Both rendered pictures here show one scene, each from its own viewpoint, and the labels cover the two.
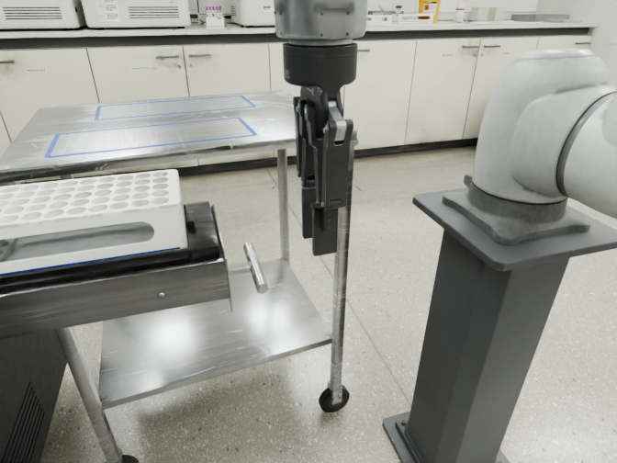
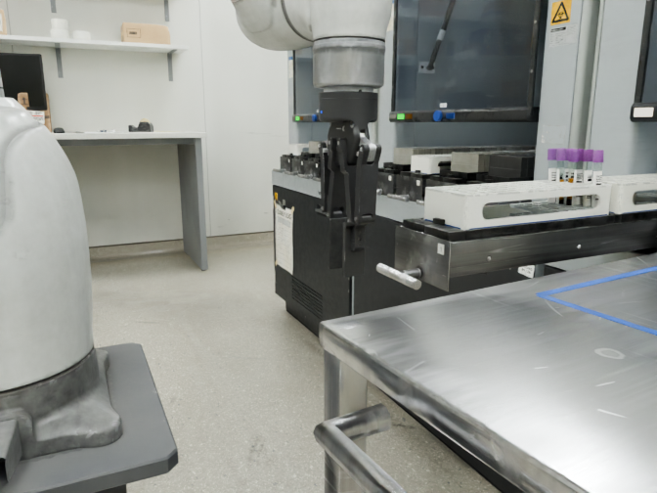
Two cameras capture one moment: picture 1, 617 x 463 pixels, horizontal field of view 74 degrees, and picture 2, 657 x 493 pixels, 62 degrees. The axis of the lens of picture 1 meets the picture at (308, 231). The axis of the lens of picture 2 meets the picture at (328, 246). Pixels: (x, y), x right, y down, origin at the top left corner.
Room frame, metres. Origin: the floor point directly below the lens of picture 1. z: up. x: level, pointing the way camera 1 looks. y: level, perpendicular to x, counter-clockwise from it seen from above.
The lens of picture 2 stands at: (1.15, -0.14, 0.96)
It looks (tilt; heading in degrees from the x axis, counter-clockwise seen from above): 13 degrees down; 172
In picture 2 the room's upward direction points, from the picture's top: straight up
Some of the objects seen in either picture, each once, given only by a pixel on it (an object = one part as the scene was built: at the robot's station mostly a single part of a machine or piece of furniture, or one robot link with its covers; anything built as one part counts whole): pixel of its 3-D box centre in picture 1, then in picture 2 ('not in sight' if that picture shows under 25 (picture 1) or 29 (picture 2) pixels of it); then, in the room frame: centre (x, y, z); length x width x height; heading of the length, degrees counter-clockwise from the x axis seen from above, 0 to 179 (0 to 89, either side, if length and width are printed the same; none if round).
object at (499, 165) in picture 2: not in sight; (506, 167); (-0.13, 0.50, 0.85); 0.12 x 0.02 x 0.06; 17
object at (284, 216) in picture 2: not in sight; (282, 237); (-1.39, 0.01, 0.43); 0.27 x 0.02 x 0.36; 17
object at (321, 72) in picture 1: (319, 89); (347, 128); (0.45, -0.01, 0.95); 0.08 x 0.07 x 0.09; 17
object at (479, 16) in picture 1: (487, 14); not in sight; (3.82, -1.48, 0.95); 0.25 x 0.11 x 0.10; 103
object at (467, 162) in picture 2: not in sight; (466, 163); (-0.27, 0.45, 0.85); 0.12 x 0.02 x 0.06; 18
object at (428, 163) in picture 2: not in sight; (459, 164); (-0.45, 0.50, 0.83); 0.30 x 0.10 x 0.06; 107
